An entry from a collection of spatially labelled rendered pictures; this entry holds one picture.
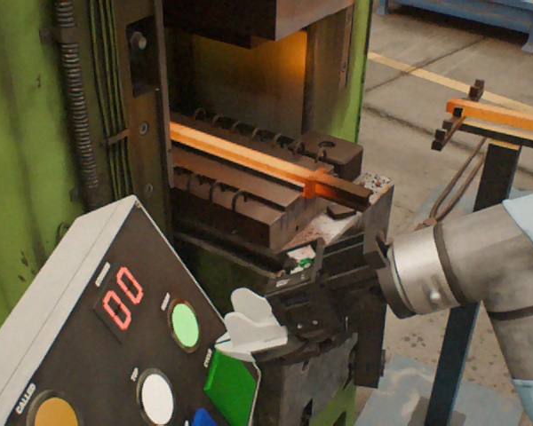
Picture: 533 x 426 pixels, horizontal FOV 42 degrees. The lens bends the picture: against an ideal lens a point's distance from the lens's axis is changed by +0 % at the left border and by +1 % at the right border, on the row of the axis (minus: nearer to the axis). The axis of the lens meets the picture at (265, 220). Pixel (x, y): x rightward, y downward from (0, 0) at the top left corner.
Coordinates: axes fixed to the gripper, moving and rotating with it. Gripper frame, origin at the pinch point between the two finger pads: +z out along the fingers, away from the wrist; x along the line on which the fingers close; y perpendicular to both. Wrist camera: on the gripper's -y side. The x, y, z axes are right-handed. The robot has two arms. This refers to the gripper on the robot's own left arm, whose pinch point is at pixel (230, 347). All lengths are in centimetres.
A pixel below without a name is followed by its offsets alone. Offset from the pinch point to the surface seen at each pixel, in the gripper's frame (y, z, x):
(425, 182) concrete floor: -114, 16, -221
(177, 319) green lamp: 5.9, 2.9, 0.7
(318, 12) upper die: 17, -14, -45
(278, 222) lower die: -8.3, 4.7, -37.6
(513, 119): -29, -31, -83
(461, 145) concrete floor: -123, 0, -259
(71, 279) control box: 17.4, 4.9, 6.6
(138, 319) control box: 10.1, 3.2, 5.0
